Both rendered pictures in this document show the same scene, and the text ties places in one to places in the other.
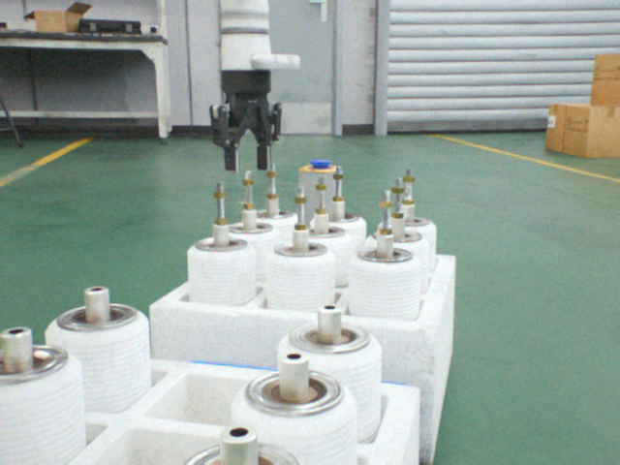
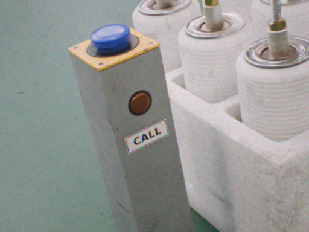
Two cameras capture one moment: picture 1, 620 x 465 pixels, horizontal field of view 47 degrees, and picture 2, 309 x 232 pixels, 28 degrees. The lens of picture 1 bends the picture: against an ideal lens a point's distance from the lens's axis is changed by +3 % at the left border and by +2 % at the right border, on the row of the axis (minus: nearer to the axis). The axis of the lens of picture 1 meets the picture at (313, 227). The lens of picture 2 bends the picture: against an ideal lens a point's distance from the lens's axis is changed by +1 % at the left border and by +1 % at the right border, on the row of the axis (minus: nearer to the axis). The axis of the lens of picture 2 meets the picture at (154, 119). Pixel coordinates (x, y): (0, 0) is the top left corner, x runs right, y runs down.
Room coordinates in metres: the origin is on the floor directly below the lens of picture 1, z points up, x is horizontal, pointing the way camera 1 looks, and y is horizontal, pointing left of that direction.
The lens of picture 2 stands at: (1.72, 0.44, 0.56)
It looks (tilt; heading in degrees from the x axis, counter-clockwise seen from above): 31 degrees down; 230
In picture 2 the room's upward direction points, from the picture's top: 12 degrees counter-clockwise
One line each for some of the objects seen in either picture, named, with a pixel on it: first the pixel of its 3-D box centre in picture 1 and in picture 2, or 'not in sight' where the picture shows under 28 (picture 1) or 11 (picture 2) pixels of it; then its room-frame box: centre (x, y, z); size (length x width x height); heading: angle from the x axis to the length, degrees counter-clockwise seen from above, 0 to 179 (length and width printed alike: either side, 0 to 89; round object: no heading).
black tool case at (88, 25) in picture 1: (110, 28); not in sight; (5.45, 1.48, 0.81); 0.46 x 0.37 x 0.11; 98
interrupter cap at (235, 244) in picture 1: (221, 245); not in sight; (0.98, 0.13, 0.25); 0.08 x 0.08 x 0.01
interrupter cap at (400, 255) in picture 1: (385, 255); not in sight; (0.92, -0.10, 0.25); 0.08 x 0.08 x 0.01
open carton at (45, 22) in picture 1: (59, 19); not in sight; (5.49, 1.86, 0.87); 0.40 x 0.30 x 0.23; 84
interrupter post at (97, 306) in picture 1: (97, 305); not in sight; (0.67, 0.21, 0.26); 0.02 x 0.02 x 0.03
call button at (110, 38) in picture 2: (320, 165); (111, 40); (1.37, -0.01, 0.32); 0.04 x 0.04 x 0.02
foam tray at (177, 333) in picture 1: (321, 331); (294, 100); (1.07, -0.01, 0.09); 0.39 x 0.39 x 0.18; 75
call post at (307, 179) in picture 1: (320, 247); (142, 173); (1.37, -0.01, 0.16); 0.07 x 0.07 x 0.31; 75
